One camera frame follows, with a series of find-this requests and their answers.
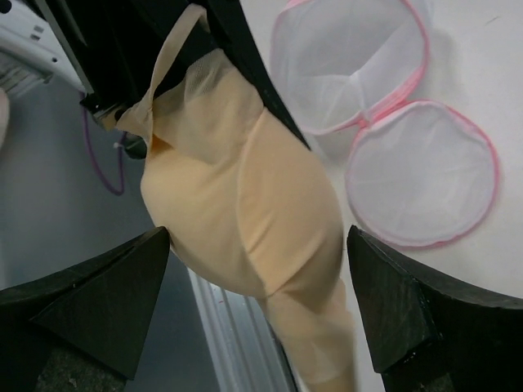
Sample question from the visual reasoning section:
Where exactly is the white mesh laundry bag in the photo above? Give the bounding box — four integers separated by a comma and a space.
270, 1, 499, 248

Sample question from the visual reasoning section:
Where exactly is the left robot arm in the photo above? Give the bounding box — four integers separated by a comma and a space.
1, 1, 305, 141

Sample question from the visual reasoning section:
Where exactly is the aluminium frame rail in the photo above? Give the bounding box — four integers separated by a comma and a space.
189, 271, 300, 392

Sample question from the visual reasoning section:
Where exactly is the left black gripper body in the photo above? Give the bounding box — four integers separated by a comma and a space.
52, 0, 217, 136

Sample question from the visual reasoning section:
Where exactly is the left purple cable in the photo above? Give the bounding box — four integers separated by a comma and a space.
79, 96, 126, 197

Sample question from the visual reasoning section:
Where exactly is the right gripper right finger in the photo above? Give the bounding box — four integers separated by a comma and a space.
346, 226, 522, 391

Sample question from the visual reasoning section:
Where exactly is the beige bra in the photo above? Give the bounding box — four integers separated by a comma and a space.
117, 4, 355, 391

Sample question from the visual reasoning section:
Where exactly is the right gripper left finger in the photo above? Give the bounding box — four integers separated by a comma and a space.
1, 228, 170, 391

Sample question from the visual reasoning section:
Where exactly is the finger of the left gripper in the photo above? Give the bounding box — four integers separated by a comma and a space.
203, 0, 310, 149

